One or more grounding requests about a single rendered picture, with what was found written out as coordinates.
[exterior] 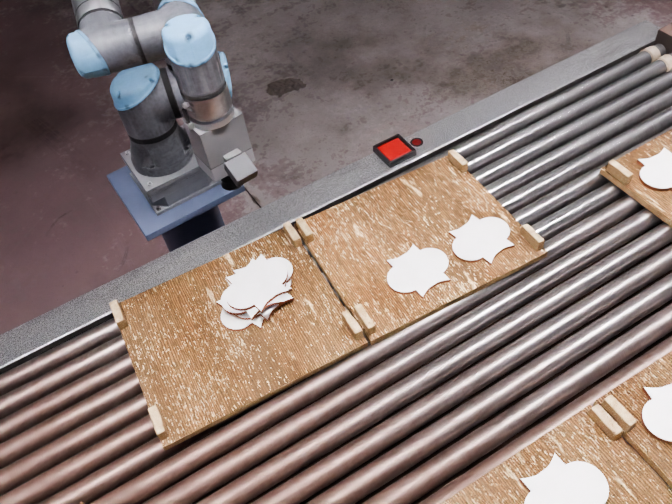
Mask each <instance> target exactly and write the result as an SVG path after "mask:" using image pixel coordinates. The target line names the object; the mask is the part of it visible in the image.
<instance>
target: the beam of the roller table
mask: <svg viewBox="0 0 672 504"><path fill-rule="evenodd" d="M659 29H660V27H658V26H656V25H655V24H653V23H651V22H649V21H647V20H645V21H643V22H641V23H638V24H636V25H634V26H632V27H630V28H628V29H626V30H624V31H622V32H620V33H618V34H616V35H614V36H612V37H610V38H608V39H606V40H604V41H602V42H600V43H598V44H595V45H593V46H591V47H589V48H587V49H585V50H583V51H581V52H579V53H577V54H575V55H573V56H571V57H569V58H567V59H565V60H563V61H561V62H559V63H557V64H554V65H552V66H550V67H548V68H546V69H544V70H542V71H540V72H538V73H536V74H534V75H532V76H530V77H528V78H526V79H524V80H522V81H520V82H518V83H516V84H514V85H511V86H509V87H507V88H505V89H503V90H501V91H499V92H497V93H495V94H493V95H491V96H489V97H487V98H485V99H483V100H481V101H479V102H477V103H475V104H473V105H470V106H468V107H466V108H464V109H462V110H460V111H458V112H456V113H454V114H452V115H450V116H448V117H446V118H444V119H442V120H440V121H438V122H436V123H434V124H432V125H430V126H427V127H425V128H423V129H421V130H419V131H417V132H415V133H413V134H411V135H409V136H407V137H405V138H404V139H405V140H406V141H407V142H408V143H409V144H410V141H411V140H412V139H413V138H420V139H422V140H423V144H422V145H421V146H419V147H414V146H412V145H411V144H410V145H411V146H412V147H414V148H415V149H416V156H414V157H412V158H410V159H408V160H406V161H404V162H402V163H400V164H398V165H396V166H394V167H392V168H389V167H388V166H387V165H386V164H385V163H384V162H383V161H382V160H381V159H380V158H379V157H378V156H377V155H376V154H375V153H372V154H370V155H368V156H366V157H364V158H362V159H360V160H358V161H356V162H354V163H352V164H350V165H348V166H346V167H343V168H341V169H339V170H337V171H335V172H333V173H331V174H329V175H327V176H325V177H323V178H321V179H319V180H317V181H315V182H313V183H311V184H309V185H307V186H305V187H302V188H300V189H298V190H296V191H294V192H292V193H290V194H288V195H286V196H284V197H282V198H280V199H278V200H276V201H274V202H272V203H270V204H268V205H266V206H264V207H262V208H259V209H257V210H255V211H253V212H251V213H249V214H247V215H245V216H243V217H241V218H239V219H237V220H235V221H233V222H231V223H229V224H227V225H225V226H223V227H221V228H218V229H216V230H214V231H212V232H210V233H208V234H206V235H204V236H202V237H200V238H198V239H196V240H194V241H192V242H190V243H188V244H186V245H184V246H182V247H180V248H178V249H175V250H173V251H171V252H169V253H167V254H165V255H163V256H161V257H159V258H157V259H155V260H153V261H151V262H149V263H147V264H145V265H143V266H141V267H139V268H137V269H134V270H132V271H130V272H128V273H126V274H124V275H122V276H120V277H118V278H116V279H114V280H112V281H110V282H108V283H106V284H104V285H102V286H100V287H98V288H96V289H94V290H91V291H89V292H87V293H85V294H83V295H81V296H79V297H77V298H75V299H73V300H71V301H69V302H67V303H65V304H63V305H61V306H59V307H57V308H55V309H53V310H50V311H48V312H46V313H44V314H42V315H40V316H38V317H36V318H34V319H32V320H30V321H28V322H26V323H24V324H22V325H20V326H18V327H16V328H14V329H12V330H10V331H7V332H5V333H3V334H1V335H0V375H1V374H3V373H5V372H7V371H9V370H11V369H13V368H15V367H17V366H19V365H21V364H23V363H25V362H27V361H28V360H30V359H32V358H34V357H36V356H38V355H40V354H42V353H44V352H46V351H48V350H50V349H52V348H54V347H56V346H58V345H60V344H62V343H64V342H66V341H68V340H70V339H72V338H74V337H76V336H78V335H80V334H82V333H84V332H86V331H88V330H90V329H92V328H94V327H96V326H98V325H100V324H102V323H104V322H106V321H108V320H110V319H112V318H114V316H113V313H112V311H111V308H110V304H109V303H110V302H112V301H114V300H117V301H118V302H119V303H120V302H122V301H124V300H126V299H129V298H131V297H133V296H135V295H137V294H140V293H142V292H144V291H146V290H148V289H151V288H153V287H155V286H157V285H159V284H162V283H164V282H166V281H168V280H170V279H173V278H175V277H177V276H179V275H181V274H184V273H186V272H188V271H190V270H192V269H195V268H197V267H199V266H201V265H203V264H206V263H208V262H210V261H212V260H214V259H217V258H219V257H221V256H223V255H225V254H228V253H230V252H232V251H234V250H236V249H239V248H241V247H243V246H245V245H247V244H250V243H252V242H254V241H256V240H258V239H261V238H263V237H265V236H267V235H269V234H272V233H274V232H276V231H278V230H280V229H283V228H284V227H283V224H284V223H286V222H288V221H290V223H291V225H292V226H293V227H294V224H295V223H296V221H295V219H297V218H300V217H302V218H303V220H304V219H306V218H308V217H311V216H313V215H315V214H317V213H320V212H322V211H324V210H326V209H329V208H331V207H333V206H335V205H338V204H340V203H342V202H344V201H346V200H348V199H350V198H352V197H354V196H356V195H358V194H360V193H362V192H364V191H366V190H368V189H370V188H372V187H374V186H376V185H378V184H380V183H382V182H384V181H386V180H388V179H390V178H392V177H394V176H396V175H398V174H400V173H402V172H404V171H406V170H408V169H410V168H412V167H414V166H416V165H418V164H420V163H421V162H423V161H425V160H427V159H429V158H431V157H433V156H435V155H437V154H439V153H441V152H443V151H445V150H447V149H449V148H451V147H453V146H455V145H457V144H459V143H461V142H463V141H465V140H467V139H469V138H471V137H473V136H475V135H477V134H479V133H481V132H483V131H485V130H487V129H489V128H491V127H493V126H495V125H497V124H499V123H501V122H503V121H505V120H507V119H509V118H511V117H513V116H515V115H517V114H519V113H521V112H523V111H525V110H527V109H529V108H531V107H533V106H535V105H537V104H539V103H541V102H543V101H545V100H547V99H549V98H551V97H552V96H554V95H556V94H558V93H560V92H562V91H564V90H566V89H568V88H570V87H572V86H574V85H576V84H578V83H580V82H582V81H584V80H586V79H588V78H590V77H592V76H594V75H596V74H598V73H600V72H602V71H604V70H606V69H608V68H610V67H612V66H614V65H616V64H618V63H620V62H622V61H624V60H626V59H628V58H630V57H632V56H634V55H636V54H638V53H639V52H640V51H641V50H643V49H645V48H647V47H649V46H653V45H654V42H655V39H656V36H657V33H658V30H659Z"/></svg>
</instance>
